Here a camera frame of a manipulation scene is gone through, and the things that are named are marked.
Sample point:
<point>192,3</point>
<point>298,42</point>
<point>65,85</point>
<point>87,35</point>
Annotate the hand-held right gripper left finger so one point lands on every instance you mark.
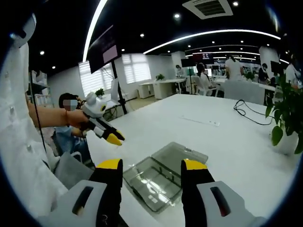
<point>104,189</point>

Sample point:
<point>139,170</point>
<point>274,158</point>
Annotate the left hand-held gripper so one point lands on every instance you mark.
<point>93,106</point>

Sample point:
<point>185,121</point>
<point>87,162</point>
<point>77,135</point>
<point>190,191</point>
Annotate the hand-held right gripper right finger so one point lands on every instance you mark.
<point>194,194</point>

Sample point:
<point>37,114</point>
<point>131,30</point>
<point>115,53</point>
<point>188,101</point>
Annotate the clear plastic box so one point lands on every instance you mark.
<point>154,179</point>

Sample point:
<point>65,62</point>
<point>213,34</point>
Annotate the person's left forearm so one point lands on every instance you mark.
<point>48,116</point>

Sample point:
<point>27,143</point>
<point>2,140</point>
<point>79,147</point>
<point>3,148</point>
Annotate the grey chair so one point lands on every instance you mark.
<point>71,170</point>

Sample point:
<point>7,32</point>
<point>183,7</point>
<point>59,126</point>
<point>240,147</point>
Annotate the small green plant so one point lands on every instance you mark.
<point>249,76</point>
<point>100,92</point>
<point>160,76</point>

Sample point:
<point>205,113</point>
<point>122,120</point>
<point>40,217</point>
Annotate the white office desk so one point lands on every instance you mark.
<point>163,88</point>

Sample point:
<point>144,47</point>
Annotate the white shelf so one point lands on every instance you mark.
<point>41,88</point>

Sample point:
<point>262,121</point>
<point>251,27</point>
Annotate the dark screen on stand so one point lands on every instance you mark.
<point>104,50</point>

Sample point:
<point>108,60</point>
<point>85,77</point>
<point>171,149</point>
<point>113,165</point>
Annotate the person's body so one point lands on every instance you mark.
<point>16,123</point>

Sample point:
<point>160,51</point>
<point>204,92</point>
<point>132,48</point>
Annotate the grey desk partition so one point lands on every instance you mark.
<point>243,92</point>

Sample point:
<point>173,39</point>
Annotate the green plant in white pot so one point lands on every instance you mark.
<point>285,118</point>

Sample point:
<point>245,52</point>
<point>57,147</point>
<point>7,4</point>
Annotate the white headset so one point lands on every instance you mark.
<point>24,30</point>

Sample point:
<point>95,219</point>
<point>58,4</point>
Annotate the ceiling air vent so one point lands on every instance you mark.
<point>208,7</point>

